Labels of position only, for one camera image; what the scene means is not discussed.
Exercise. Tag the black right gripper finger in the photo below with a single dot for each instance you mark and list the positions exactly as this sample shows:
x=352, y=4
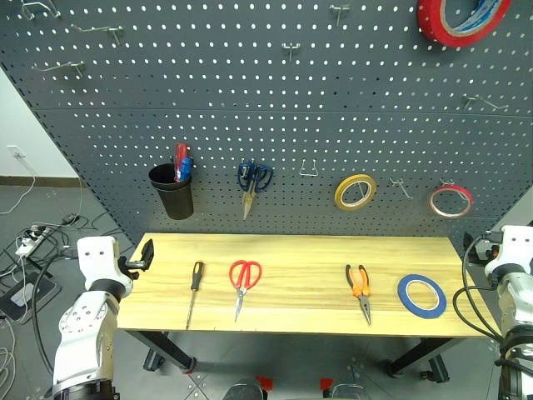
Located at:
x=468, y=248

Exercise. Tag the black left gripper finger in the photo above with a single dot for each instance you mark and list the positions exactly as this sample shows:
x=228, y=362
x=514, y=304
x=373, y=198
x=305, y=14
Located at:
x=145, y=266
x=149, y=248

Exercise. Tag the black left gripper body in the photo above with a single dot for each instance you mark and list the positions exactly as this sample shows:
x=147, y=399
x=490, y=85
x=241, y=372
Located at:
x=131, y=265

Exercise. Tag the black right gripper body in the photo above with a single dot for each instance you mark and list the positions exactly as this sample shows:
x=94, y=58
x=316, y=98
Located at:
x=487, y=250

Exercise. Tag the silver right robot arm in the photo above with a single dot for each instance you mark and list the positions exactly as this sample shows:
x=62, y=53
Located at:
x=518, y=308

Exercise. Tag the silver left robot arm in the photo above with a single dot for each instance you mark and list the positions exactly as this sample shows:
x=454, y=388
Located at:
x=83, y=329

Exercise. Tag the red and blue tools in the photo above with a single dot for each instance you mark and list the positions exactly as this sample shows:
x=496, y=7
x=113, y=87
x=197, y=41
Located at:
x=181, y=154

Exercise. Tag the grey metal pegboard wall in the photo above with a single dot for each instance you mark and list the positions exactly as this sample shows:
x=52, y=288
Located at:
x=250, y=104

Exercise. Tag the thin red tape roll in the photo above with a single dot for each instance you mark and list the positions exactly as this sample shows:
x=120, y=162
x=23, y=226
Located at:
x=466, y=196

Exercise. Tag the black plastic holder cup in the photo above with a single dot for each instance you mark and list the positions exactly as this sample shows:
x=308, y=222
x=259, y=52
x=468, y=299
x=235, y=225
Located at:
x=172, y=200

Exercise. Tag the short metal pegboard hook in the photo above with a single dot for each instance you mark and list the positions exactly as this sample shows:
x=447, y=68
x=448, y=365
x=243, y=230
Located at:
x=290, y=48
x=447, y=182
x=339, y=10
x=400, y=187

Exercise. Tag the blue tape roll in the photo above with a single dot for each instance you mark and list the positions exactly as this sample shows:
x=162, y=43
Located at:
x=402, y=296

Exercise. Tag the black metal table leg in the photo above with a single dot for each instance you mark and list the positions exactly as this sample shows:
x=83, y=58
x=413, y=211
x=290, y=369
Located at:
x=420, y=358
x=166, y=350

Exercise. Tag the power strip with plugs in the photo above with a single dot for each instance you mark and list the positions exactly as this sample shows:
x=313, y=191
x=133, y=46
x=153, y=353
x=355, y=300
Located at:
x=35, y=231

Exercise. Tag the black floor pad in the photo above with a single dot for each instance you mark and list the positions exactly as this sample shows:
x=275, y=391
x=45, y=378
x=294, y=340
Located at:
x=25, y=293

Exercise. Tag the yellow tape roll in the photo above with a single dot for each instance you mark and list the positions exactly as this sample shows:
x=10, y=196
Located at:
x=339, y=196

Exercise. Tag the long metal pegboard hook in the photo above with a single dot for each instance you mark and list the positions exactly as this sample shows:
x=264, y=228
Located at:
x=485, y=102
x=62, y=66
x=98, y=30
x=39, y=6

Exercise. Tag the large red tape roll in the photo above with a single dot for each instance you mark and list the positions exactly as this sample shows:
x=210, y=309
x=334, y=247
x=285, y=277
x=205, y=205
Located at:
x=433, y=25

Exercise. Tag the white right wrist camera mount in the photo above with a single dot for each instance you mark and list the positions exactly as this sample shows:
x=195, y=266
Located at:
x=516, y=246

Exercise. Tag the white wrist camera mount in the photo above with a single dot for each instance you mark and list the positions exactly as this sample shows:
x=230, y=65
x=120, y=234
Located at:
x=98, y=258
x=516, y=246

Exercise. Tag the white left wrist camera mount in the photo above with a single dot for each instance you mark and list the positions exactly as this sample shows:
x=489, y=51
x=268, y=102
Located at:
x=98, y=258

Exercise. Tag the white wall outlet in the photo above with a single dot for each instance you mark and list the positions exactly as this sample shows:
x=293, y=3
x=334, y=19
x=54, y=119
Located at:
x=15, y=151

